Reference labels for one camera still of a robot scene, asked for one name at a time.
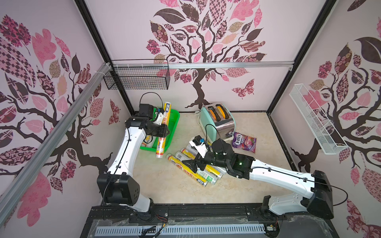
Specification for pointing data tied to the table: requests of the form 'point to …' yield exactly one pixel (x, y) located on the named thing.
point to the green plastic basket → (172, 123)
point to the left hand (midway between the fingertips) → (163, 134)
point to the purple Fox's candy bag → (244, 142)
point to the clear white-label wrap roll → (202, 173)
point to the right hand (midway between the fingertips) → (188, 155)
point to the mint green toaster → (217, 120)
